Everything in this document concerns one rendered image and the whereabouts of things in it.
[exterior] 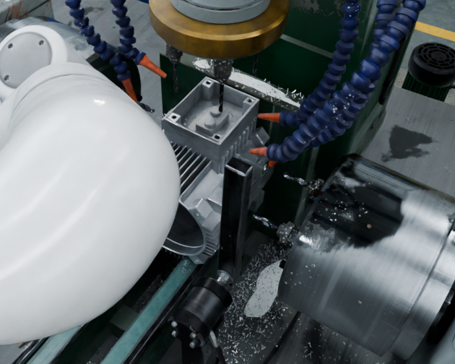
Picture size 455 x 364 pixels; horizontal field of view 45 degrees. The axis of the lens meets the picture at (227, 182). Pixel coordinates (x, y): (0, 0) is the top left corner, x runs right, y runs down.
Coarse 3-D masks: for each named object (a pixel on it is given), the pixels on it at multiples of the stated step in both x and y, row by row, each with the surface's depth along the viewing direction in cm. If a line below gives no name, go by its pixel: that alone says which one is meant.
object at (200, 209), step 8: (256, 128) 91; (256, 136) 89; (264, 136) 90; (256, 144) 90; (200, 200) 79; (192, 208) 79; (200, 208) 79; (208, 208) 80; (200, 216) 79; (192, 256) 89; (200, 256) 88
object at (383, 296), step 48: (336, 192) 72; (384, 192) 73; (432, 192) 75; (288, 240) 79; (336, 240) 71; (384, 240) 69; (432, 240) 68; (288, 288) 76; (336, 288) 71; (384, 288) 69; (432, 288) 68; (384, 336) 71
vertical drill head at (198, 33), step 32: (160, 0) 69; (192, 0) 65; (224, 0) 65; (256, 0) 66; (288, 0) 71; (160, 32) 68; (192, 32) 65; (224, 32) 65; (256, 32) 66; (224, 64) 69; (256, 64) 81
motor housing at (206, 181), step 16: (176, 144) 85; (192, 160) 83; (192, 176) 81; (208, 176) 83; (192, 192) 81; (208, 192) 83; (256, 192) 92; (176, 224) 95; (192, 224) 95; (208, 224) 82; (176, 240) 93; (192, 240) 92; (208, 240) 83; (208, 256) 87
